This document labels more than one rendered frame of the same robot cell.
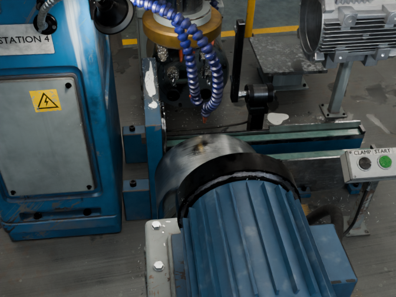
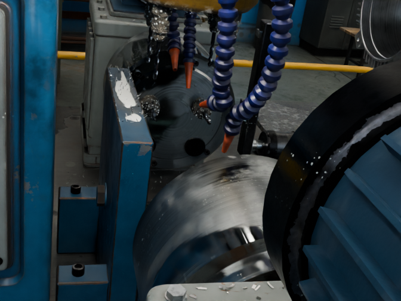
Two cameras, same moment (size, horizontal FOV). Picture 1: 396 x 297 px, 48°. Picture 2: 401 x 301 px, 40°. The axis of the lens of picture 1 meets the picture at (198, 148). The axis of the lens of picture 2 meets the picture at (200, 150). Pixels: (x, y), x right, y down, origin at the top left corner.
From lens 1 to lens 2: 0.42 m
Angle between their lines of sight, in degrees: 18
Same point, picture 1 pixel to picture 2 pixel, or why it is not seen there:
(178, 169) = (196, 207)
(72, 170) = not seen: outside the picture
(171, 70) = (149, 99)
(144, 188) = (99, 280)
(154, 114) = (138, 128)
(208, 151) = (253, 177)
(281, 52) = (289, 117)
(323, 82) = not seen: hidden behind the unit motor
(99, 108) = (45, 86)
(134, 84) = (71, 149)
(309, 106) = not seen: hidden behind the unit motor
